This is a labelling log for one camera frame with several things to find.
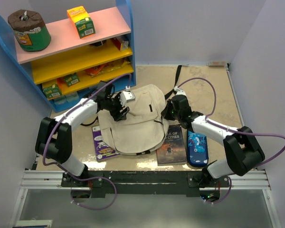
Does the small white orange label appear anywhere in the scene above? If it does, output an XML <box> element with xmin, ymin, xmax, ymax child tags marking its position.
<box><xmin>207</xmin><ymin>61</ymin><xmax>228</xmax><ymax>67</ymax></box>

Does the beige canvas backpack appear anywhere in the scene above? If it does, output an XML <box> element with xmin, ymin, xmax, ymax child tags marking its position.
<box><xmin>95</xmin><ymin>84</ymin><xmax>175</xmax><ymax>155</ymax></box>

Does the yellow snack bag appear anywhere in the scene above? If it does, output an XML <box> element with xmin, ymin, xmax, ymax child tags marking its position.
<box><xmin>99</xmin><ymin>57</ymin><xmax>130</xmax><ymax>74</ymax></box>

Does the purple treehouse paperback book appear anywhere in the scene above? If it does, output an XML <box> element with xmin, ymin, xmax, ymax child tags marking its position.
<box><xmin>92</xmin><ymin>125</ymin><xmax>120</xmax><ymax>162</ymax></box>

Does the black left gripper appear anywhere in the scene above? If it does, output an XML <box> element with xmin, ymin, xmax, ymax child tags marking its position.
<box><xmin>105</xmin><ymin>92</ymin><xmax>130</xmax><ymax>122</ymax></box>

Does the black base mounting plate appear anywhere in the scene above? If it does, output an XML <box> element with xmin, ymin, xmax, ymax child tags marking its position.
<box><xmin>61</xmin><ymin>171</ymin><xmax>229</xmax><ymax>198</ymax></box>

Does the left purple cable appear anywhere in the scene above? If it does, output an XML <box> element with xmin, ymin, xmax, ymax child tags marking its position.
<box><xmin>42</xmin><ymin>73</ymin><xmax>133</xmax><ymax>167</ymax></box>

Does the orange green sponge box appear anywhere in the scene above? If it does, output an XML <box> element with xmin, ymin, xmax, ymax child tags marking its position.
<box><xmin>66</xmin><ymin>6</ymin><xmax>95</xmax><ymax>39</ymax></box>

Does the brown green toilet roll pack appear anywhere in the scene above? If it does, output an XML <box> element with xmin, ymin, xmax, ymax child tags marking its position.
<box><xmin>8</xmin><ymin>9</ymin><xmax>51</xmax><ymax>52</ymax></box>

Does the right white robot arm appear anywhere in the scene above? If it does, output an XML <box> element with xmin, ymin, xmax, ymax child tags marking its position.
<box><xmin>161</xmin><ymin>95</ymin><xmax>265</xmax><ymax>187</ymax></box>

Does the blue pencil case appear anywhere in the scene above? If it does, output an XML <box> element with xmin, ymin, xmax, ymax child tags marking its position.
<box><xmin>187</xmin><ymin>130</ymin><xmax>209</xmax><ymax>168</ymax></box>

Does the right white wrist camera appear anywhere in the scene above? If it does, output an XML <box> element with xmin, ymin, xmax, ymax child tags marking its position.
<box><xmin>172</xmin><ymin>86</ymin><xmax>186</xmax><ymax>96</ymax></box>

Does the black object on shelf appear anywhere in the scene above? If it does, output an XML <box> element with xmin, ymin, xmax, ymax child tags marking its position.
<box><xmin>89</xmin><ymin>40</ymin><xmax>107</xmax><ymax>47</ymax></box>

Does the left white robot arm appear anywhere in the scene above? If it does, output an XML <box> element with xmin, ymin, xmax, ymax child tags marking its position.
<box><xmin>35</xmin><ymin>81</ymin><xmax>135</xmax><ymax>186</ymax></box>

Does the orange snack packet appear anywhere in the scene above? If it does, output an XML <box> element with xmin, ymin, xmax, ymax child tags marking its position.
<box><xmin>84</xmin><ymin>63</ymin><xmax>107</xmax><ymax>77</ymax></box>

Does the green sponge box middle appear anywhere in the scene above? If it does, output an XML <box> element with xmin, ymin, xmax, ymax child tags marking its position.
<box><xmin>62</xmin><ymin>73</ymin><xmax>80</xmax><ymax>87</ymax></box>

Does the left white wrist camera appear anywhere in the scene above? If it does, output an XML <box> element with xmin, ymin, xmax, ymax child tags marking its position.
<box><xmin>119</xmin><ymin>91</ymin><xmax>135</xmax><ymax>106</ymax></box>

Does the red white small box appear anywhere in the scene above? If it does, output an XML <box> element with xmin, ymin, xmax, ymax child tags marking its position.
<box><xmin>111</xmin><ymin>36</ymin><xmax>129</xmax><ymax>51</ymax></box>

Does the dark tale of two cities book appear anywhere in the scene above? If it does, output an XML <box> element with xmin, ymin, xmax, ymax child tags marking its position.
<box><xmin>156</xmin><ymin>125</ymin><xmax>187</xmax><ymax>166</ymax></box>

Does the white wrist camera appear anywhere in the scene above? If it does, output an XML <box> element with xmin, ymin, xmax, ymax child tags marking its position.
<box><xmin>119</xmin><ymin>91</ymin><xmax>135</xmax><ymax>106</ymax></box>
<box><xmin>172</xmin><ymin>86</ymin><xmax>186</xmax><ymax>96</ymax></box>

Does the green sponge box left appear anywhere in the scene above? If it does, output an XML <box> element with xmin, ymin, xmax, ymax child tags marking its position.
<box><xmin>42</xmin><ymin>84</ymin><xmax>62</xmax><ymax>99</ymax></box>

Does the blue wooden shelf unit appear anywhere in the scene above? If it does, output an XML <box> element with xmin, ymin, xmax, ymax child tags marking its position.
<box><xmin>0</xmin><ymin>0</ymin><xmax>136</xmax><ymax>116</ymax></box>

